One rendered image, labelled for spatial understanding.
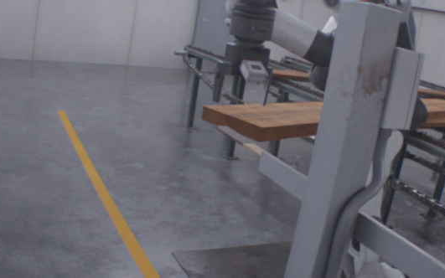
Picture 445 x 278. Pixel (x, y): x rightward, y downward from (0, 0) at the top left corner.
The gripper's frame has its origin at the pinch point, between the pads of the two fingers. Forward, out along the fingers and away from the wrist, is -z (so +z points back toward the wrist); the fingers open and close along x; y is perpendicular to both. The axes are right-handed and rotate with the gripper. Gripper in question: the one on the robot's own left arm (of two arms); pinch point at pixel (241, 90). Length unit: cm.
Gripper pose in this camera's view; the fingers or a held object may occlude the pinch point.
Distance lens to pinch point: 103.0
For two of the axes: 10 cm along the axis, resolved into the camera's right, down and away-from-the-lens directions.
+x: -8.8, -0.2, -4.7
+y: 4.5, 2.9, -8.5
